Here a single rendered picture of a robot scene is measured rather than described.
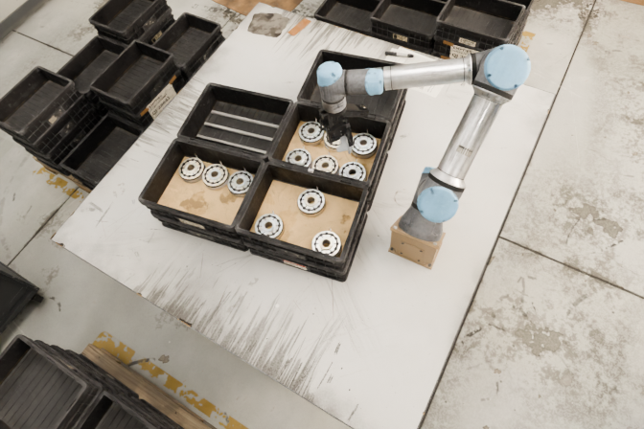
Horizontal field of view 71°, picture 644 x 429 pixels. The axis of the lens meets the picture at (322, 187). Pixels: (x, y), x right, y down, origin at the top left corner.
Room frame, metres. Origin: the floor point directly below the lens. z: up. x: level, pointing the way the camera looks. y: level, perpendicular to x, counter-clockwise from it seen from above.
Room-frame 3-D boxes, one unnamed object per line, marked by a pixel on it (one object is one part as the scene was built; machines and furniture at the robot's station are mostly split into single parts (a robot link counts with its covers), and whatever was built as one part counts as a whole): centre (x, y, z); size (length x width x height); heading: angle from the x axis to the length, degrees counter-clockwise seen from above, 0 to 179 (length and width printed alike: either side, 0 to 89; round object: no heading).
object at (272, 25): (1.99, 0.12, 0.71); 0.22 x 0.19 x 0.01; 51
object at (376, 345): (1.07, 0.03, 0.35); 1.60 x 1.60 x 0.70; 51
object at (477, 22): (1.89, -1.02, 0.37); 0.40 x 0.30 x 0.45; 51
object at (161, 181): (0.94, 0.43, 0.87); 0.40 x 0.30 x 0.11; 61
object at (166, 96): (1.86, 0.80, 0.41); 0.31 x 0.02 x 0.16; 141
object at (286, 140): (1.00, -0.06, 0.87); 0.40 x 0.30 x 0.11; 61
